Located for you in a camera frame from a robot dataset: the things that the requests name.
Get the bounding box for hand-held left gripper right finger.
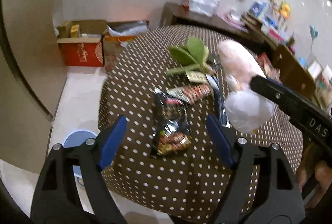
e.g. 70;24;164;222
206;114;306;224

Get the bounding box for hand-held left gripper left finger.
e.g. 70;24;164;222
31;115;127;224

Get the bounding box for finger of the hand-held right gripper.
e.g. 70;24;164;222
250;75;310;124

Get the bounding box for red snack box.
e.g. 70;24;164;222
257;53;280;80

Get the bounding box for white pink plastic bag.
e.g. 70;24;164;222
217;40;275;134

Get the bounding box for blue round bin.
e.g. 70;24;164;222
63;129;98;185

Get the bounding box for blue toothbrush package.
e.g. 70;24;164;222
207;58;230;126

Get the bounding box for red patterned wrapper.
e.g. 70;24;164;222
166;84;212;105

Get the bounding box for black snack packet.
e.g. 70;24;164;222
152;88;192;157

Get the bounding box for round polka dot table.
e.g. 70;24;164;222
98;24;304;217

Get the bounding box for small paper tag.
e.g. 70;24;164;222
185;71;208;83

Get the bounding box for blue heart ornament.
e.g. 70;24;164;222
309;24;320;39

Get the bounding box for stack of books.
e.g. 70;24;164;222
241;12;263;30

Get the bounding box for pink papers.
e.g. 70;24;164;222
216;10;250;32

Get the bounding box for yellow duck toy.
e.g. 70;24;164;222
279;1;291;19

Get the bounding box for blue box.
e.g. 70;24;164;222
249;1;268;17

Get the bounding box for orange cardboard box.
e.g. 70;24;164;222
102;21;151;74

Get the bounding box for green leaves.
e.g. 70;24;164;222
166;37;210;76

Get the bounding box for red cardboard box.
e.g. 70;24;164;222
57;20;108;68

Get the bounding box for dark wooden desk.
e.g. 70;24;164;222
161;3;286;51

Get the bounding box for white picture frame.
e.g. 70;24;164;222
308;60;322;77

